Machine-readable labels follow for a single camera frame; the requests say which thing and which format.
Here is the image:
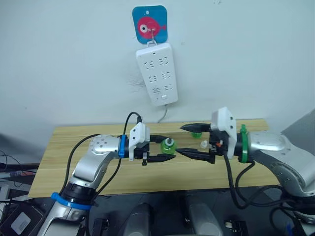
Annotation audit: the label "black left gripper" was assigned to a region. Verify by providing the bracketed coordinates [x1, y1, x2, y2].
[133, 134, 177, 166]

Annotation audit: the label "grey panel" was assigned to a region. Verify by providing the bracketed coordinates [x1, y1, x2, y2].
[281, 109, 315, 158]

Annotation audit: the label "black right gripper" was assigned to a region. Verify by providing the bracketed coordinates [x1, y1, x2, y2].
[175, 122, 231, 165]

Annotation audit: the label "black box white label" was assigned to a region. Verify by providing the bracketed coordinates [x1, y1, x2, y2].
[0, 203, 48, 236]

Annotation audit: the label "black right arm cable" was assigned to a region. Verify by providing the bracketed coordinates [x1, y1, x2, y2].
[221, 148, 296, 211]

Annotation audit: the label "white power strip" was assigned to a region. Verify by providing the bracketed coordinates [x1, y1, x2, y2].
[135, 41, 179, 107]

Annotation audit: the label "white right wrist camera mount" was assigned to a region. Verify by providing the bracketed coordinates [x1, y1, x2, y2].
[210, 106, 238, 158]

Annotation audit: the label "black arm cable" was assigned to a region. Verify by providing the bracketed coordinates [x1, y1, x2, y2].
[221, 148, 296, 211]
[65, 112, 144, 197]

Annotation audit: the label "tangled dark cables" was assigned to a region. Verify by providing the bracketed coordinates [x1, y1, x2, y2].
[0, 149, 38, 189]

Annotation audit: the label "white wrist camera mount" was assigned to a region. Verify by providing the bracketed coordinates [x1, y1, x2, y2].
[128, 122, 151, 162]
[210, 106, 238, 158]

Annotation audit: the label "dark grey rounded shape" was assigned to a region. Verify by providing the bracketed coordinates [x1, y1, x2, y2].
[185, 193, 223, 236]
[121, 202, 155, 236]

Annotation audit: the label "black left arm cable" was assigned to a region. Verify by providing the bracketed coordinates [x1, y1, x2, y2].
[65, 112, 144, 197]

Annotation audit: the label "blue fish wall hook plaque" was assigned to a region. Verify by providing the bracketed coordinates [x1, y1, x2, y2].
[132, 5, 169, 45]

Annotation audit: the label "green liquid bottle white wick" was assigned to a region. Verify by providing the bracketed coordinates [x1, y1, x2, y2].
[159, 138, 178, 156]

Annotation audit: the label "white power strip cable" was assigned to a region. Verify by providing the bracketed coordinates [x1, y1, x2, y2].
[157, 104, 170, 124]

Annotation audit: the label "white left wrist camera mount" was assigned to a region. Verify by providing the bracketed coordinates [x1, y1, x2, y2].
[128, 122, 151, 162]

